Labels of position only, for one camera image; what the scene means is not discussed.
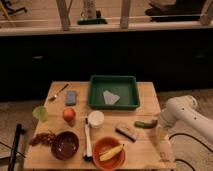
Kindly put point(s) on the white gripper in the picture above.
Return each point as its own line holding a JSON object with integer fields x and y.
{"x": 161, "y": 133}

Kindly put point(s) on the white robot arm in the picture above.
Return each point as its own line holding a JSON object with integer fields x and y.
{"x": 183, "y": 108}

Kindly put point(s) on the white paper cup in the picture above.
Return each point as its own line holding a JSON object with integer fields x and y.
{"x": 96, "y": 119}

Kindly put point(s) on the green plastic cup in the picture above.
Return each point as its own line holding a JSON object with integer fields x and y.
{"x": 40, "y": 113}

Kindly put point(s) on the wooden block brush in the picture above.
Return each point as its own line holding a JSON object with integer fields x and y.
{"x": 126, "y": 131}

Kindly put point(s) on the orange bowl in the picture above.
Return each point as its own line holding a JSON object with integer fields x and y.
{"x": 102, "y": 145}

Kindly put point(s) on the yellow corn cob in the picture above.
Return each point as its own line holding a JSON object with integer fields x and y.
{"x": 111, "y": 153}

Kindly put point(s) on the grey cloth in tray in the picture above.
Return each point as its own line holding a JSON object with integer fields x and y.
{"x": 110, "y": 98}

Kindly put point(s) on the green plastic tray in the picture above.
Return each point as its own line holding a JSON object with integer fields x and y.
{"x": 123, "y": 86}

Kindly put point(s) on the orange fruit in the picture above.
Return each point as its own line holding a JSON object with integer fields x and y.
{"x": 69, "y": 114}

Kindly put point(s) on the blue sponge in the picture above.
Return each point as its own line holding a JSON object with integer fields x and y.
{"x": 71, "y": 98}

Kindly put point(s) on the dark brown bowl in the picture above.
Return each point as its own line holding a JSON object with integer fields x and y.
{"x": 65, "y": 145}

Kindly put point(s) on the red dried chili bunch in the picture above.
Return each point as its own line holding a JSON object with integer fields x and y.
{"x": 43, "y": 138}

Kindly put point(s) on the metal fork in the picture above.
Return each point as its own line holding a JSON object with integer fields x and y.
{"x": 54, "y": 97}

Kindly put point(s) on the black stand pole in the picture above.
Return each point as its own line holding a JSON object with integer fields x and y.
{"x": 14, "y": 150}

